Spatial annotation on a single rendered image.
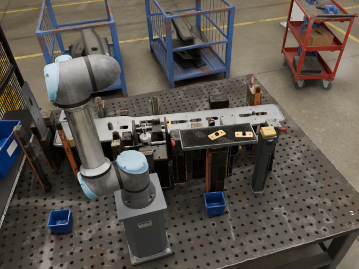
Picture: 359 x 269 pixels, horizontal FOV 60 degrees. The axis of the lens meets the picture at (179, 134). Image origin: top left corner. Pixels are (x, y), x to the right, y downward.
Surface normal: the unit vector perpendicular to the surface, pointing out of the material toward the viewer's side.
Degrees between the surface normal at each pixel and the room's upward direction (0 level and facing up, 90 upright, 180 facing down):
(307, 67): 0
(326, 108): 0
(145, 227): 90
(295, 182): 0
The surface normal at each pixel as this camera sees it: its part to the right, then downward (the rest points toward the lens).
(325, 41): 0.15, 0.66
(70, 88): 0.38, 0.47
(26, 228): -0.04, -0.75
